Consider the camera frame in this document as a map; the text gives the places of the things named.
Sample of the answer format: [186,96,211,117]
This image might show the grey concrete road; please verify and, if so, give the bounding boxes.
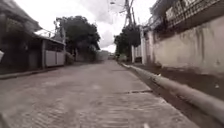
[0,59,201,128]

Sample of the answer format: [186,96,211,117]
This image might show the pale weathered wall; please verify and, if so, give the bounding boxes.
[131,14,224,76]

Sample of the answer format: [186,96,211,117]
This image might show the large dark tree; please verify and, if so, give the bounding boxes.
[54,15,101,63]

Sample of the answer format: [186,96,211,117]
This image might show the pale distant building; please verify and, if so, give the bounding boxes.
[97,49,112,62]

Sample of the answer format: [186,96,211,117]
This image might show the dark tree beside pole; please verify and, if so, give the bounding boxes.
[113,24,142,62]

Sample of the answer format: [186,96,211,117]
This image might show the white sign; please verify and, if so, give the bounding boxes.
[0,49,5,63]

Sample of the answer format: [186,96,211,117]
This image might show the raised concrete pavement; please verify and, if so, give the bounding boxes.
[0,64,68,81]

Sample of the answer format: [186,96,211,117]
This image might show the concrete kerb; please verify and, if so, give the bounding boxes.
[119,62,224,125]

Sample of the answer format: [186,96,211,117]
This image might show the utility pole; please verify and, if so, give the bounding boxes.
[124,0,135,64]

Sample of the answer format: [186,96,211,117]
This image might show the building with railing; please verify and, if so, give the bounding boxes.
[143,0,224,35]

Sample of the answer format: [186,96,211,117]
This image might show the overhead wires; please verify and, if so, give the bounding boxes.
[107,0,141,21]

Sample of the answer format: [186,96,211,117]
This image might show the low building with pale gate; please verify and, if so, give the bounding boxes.
[33,33,67,70]

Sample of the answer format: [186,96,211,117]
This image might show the dark dirt strip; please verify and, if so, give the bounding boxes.
[133,63,224,102]

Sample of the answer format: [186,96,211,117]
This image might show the dark building with balcony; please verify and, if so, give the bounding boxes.
[0,0,43,73]

